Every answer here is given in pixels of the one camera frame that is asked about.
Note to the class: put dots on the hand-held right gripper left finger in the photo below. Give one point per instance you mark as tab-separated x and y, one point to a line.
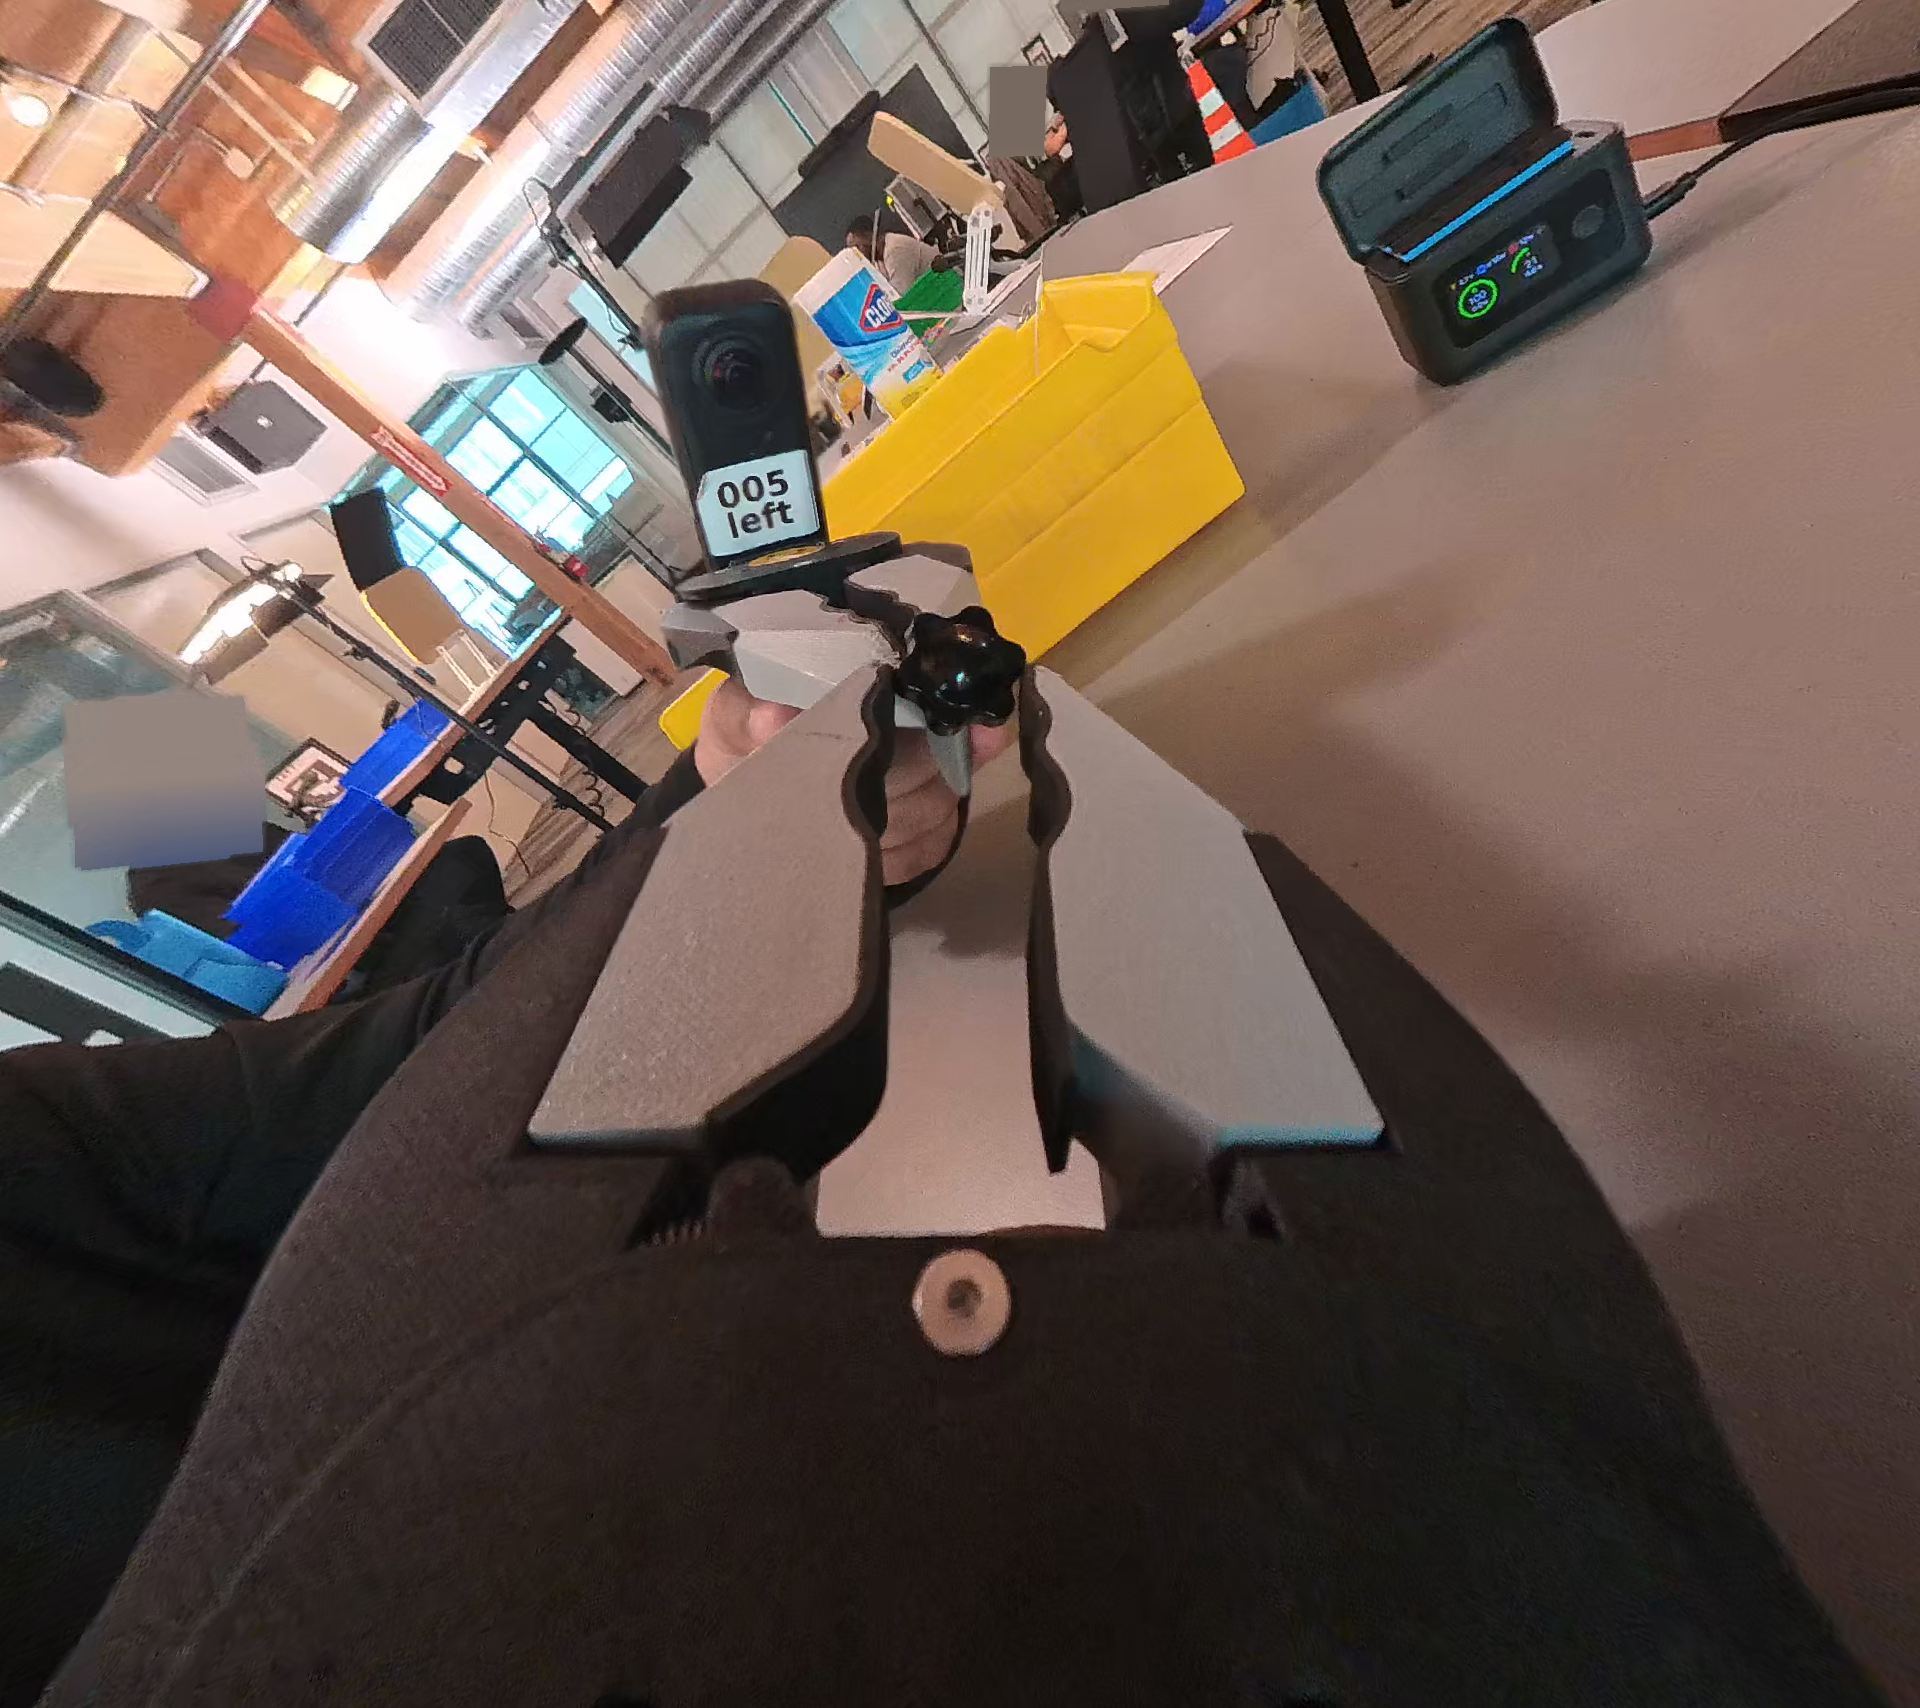
706	988

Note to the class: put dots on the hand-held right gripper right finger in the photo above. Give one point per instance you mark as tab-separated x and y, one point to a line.
1201	988

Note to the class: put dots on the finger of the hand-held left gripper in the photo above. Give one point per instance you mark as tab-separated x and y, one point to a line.
810	669
953	765

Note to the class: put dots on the small black knob screw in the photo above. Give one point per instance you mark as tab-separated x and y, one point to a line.
966	664

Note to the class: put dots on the person's left forearm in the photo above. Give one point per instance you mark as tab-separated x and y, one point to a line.
420	1018

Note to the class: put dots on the person's left hand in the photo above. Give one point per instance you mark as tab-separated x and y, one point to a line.
916	825

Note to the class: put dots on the blue white wipes canister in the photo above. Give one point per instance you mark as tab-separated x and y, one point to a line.
865	328

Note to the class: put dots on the beige acoustic panel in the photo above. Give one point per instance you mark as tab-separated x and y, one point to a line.
937	164

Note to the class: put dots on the yellow plastic bin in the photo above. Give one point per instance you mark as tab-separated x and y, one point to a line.
1051	448

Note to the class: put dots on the blue storage bin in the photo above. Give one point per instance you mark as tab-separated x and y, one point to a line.
347	838

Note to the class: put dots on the orange traffic cone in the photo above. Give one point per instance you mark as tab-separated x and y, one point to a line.
1222	112

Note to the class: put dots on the black device case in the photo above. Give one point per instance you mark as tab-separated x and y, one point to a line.
1500	239

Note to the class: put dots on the wooden post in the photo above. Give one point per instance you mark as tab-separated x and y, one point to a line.
451	495

